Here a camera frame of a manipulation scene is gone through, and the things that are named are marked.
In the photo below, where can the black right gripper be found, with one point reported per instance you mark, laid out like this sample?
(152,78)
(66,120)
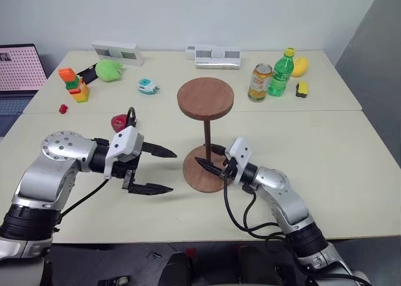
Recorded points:
(230,170)

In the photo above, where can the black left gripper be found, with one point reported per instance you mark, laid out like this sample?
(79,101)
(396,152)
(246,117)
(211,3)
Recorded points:
(125,167)

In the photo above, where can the wooden pole with round top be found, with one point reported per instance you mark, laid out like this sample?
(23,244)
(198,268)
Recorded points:
(205,96)

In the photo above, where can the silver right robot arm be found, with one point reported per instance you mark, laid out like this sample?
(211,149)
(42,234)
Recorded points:
(282,186)

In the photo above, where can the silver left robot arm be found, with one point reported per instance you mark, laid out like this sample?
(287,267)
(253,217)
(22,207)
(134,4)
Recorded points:
(47,173)

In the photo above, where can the round wooden base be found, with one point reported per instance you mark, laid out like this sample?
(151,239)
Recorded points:
(200,181)

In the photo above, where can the red toy apple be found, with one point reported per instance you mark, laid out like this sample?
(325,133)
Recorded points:
(118,123)

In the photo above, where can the teal white small gadget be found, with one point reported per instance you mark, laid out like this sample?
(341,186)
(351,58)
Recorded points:
(146,86)

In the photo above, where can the orange drink can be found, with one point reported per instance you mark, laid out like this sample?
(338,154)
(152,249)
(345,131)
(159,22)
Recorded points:
(259,84)

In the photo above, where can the white grey cardboard box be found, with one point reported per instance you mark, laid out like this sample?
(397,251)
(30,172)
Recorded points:
(125,53)
(219,59)

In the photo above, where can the dark rounded shape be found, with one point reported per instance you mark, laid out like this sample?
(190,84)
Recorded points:
(175,270)

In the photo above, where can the small white box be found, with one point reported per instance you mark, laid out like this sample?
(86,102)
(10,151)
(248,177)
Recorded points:
(190,53)

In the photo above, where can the green bottle with yellow cap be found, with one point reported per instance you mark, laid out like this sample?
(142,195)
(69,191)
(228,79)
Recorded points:
(282,73)

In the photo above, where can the small red toy block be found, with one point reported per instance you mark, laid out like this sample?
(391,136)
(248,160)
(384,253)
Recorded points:
(63,109)

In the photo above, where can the green plush toy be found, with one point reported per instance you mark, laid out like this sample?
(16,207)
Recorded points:
(108,70)

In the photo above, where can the yellow black sponge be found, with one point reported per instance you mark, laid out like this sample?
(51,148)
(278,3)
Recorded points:
(302,89)

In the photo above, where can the stacked colourful toy blocks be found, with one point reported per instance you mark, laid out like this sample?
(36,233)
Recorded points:
(76,87)

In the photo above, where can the flat black card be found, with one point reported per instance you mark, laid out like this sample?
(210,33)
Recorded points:
(88,74)

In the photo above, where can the yellow plush toy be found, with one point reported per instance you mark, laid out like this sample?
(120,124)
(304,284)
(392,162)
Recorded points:
(300,67)

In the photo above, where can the open laptop with pink screen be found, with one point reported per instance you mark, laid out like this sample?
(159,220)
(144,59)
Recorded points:
(18,67)

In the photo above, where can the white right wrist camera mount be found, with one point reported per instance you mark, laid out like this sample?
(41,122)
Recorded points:
(239,151)

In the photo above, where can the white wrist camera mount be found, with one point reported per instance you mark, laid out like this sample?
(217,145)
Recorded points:
(239,151)
(123,142)

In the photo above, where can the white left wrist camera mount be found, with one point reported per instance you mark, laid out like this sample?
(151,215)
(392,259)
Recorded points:
(123,142)

